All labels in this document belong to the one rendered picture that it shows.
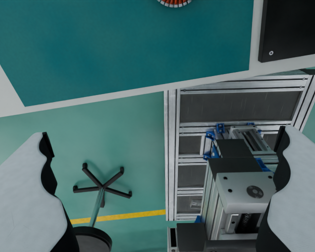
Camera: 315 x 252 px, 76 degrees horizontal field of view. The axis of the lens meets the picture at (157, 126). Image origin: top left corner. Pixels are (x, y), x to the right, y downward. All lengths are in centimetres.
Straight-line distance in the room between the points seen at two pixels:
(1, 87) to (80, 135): 103
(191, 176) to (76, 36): 124
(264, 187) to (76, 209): 201
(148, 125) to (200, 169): 49
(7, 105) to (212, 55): 57
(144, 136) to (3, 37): 114
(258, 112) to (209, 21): 90
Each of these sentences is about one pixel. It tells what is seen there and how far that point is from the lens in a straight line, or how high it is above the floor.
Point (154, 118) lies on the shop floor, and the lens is 145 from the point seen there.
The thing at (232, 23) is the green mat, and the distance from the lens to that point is 53.
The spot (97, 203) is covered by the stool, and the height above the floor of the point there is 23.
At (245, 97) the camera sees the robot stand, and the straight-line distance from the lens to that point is 125.
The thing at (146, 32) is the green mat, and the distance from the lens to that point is 51.
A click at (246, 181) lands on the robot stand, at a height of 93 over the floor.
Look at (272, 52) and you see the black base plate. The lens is 56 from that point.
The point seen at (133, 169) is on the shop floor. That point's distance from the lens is 178.
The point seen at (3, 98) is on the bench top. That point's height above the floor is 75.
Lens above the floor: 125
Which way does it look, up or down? 58 degrees down
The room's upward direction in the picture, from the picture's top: 180 degrees clockwise
